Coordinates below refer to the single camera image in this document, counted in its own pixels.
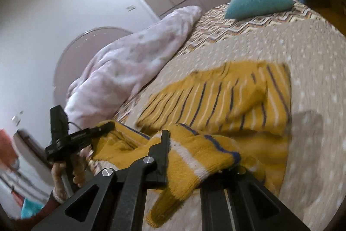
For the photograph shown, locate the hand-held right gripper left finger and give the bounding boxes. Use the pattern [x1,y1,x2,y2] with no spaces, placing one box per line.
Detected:
[32,129,171,231]

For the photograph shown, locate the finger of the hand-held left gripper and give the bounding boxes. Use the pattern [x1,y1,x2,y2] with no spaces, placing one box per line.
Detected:
[89,122,115,139]

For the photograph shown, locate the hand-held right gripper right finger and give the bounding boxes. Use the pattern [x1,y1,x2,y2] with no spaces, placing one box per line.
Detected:
[200,167,310,231]

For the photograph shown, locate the yellow striped sweater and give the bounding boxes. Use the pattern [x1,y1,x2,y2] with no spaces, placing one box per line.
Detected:
[90,60,292,229]

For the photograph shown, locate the person's left forearm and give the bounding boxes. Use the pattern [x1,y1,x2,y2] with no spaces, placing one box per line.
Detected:
[32,190,65,224]

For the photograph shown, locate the person's left hand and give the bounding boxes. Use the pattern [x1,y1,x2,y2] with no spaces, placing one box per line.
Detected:
[51,149,90,204]

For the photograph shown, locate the pink floral duvet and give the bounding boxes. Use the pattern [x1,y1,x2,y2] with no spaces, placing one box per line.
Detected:
[65,6,203,130]

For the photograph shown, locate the pink rounded headboard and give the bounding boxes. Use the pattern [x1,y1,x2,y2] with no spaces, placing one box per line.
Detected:
[53,27,133,107]

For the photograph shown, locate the zigzag patterned bedsheet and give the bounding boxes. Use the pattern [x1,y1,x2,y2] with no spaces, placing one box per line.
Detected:
[114,0,325,123]

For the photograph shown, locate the beige dotted quilt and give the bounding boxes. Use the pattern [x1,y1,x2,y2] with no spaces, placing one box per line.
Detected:
[89,13,346,231]

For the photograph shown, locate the teal pillow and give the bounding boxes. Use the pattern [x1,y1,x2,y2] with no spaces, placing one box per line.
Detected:
[224,0,295,21]

